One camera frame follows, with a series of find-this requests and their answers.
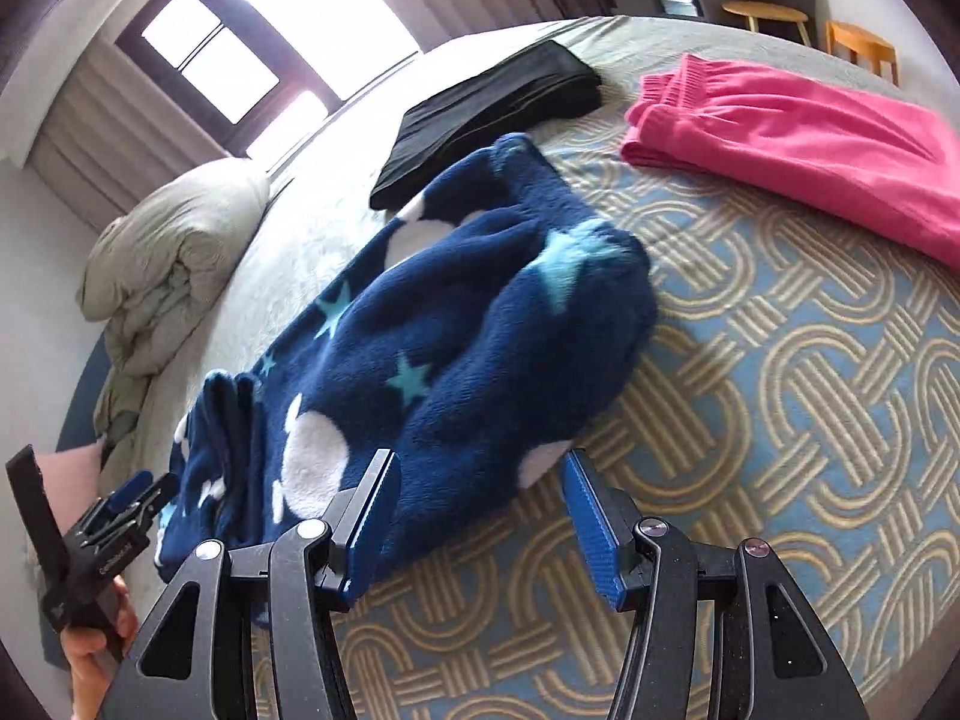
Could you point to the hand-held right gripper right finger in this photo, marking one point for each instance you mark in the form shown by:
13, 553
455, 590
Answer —
592, 517

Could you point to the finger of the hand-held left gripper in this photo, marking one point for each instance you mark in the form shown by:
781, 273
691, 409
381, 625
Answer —
154, 506
131, 487

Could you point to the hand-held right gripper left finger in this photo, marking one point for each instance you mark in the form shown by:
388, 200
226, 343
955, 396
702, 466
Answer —
371, 517

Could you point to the blue star-print fleece pants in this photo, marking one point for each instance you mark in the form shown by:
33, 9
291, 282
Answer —
465, 360

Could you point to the black folded pants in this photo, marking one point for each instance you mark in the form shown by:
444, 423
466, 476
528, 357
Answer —
487, 112

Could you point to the pink folded pants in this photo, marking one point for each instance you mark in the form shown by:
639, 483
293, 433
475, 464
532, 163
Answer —
810, 142

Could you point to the person's left hand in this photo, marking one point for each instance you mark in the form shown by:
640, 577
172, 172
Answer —
90, 671

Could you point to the pink pillow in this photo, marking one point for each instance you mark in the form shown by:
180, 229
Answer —
75, 480

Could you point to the dark blue headboard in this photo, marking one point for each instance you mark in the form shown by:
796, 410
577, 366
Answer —
82, 390

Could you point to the grey rolled duvet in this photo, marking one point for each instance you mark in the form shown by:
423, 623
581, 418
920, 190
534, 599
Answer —
172, 247

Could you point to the dark-framed window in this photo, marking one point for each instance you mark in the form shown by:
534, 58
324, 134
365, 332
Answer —
225, 67

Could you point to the yellow wooden stool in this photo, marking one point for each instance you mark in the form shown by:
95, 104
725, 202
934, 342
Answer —
862, 41

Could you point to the dark-backed wooden chair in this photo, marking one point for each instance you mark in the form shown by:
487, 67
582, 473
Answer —
780, 0

